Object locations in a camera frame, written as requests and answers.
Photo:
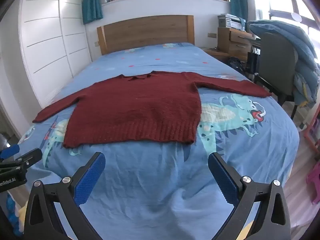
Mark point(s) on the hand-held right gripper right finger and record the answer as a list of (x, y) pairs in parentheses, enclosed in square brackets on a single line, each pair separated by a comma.
[(223, 177)]

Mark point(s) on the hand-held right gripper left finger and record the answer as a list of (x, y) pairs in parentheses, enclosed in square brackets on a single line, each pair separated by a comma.
[(88, 177)]

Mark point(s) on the blue quilt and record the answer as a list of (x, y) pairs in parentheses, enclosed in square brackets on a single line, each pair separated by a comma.
[(303, 60)]

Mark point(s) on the white wardrobe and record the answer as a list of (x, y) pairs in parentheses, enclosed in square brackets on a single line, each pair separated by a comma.
[(50, 42)]

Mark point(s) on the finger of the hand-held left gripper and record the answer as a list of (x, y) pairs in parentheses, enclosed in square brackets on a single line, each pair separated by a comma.
[(28, 158), (10, 151)]

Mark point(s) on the stack of boxes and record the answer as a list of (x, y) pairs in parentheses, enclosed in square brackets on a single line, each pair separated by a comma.
[(231, 21)]

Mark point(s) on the teal curtain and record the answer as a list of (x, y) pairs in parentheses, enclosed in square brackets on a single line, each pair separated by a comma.
[(92, 2), (237, 0)]

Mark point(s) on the round white lamp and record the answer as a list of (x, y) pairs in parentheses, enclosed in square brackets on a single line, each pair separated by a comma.
[(296, 16)]

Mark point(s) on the pink stool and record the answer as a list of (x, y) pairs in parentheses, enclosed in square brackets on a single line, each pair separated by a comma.
[(314, 185)]

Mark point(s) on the dark red knit sweater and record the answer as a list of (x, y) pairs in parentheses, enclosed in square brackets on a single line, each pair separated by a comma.
[(135, 107)]

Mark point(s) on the grey chair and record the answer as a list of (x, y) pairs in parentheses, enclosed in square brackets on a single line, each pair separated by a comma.
[(275, 65)]

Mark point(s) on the dark backpack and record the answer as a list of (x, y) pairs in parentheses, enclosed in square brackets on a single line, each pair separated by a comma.
[(236, 65)]

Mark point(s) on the orange rack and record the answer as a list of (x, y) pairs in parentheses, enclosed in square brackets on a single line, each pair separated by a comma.
[(312, 132)]

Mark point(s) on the wooden drawer cabinet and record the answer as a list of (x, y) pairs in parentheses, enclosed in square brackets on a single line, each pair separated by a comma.
[(233, 41)]

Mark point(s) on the bed with blue sheet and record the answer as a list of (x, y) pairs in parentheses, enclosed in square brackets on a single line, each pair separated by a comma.
[(155, 185)]

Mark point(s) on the black electronic keyboard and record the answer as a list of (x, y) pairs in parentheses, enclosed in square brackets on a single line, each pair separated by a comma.
[(255, 48)]

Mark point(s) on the wooden headboard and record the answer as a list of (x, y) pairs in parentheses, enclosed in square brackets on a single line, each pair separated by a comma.
[(147, 32)]

